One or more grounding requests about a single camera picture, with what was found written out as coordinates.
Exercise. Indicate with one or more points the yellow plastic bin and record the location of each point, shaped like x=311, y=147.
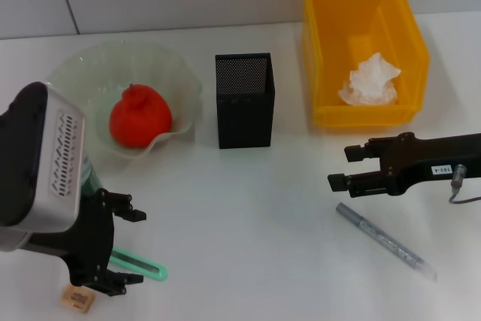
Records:
x=338, y=16

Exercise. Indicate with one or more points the white paper ball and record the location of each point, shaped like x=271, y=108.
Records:
x=370, y=80

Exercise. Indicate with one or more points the green white utility knife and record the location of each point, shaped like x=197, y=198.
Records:
x=150, y=268

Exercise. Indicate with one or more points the silver right wrist connector plug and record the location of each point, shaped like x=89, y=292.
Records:
x=458, y=174

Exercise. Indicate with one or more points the translucent green fruit plate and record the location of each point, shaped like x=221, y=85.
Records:
x=101, y=61

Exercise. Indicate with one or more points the red orange fruit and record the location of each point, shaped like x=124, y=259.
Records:
x=143, y=118

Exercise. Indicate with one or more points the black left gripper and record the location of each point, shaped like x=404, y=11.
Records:
x=90, y=238

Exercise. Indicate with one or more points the tan eraser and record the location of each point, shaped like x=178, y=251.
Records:
x=80, y=300

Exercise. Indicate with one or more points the clear green label water bottle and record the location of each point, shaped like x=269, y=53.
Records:
x=90, y=180

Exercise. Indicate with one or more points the black mesh pen holder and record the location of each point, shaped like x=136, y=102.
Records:
x=244, y=122

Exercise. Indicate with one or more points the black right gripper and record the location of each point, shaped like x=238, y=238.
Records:
x=424, y=159

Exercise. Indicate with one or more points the grey glitter pen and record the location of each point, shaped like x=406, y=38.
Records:
x=379, y=236

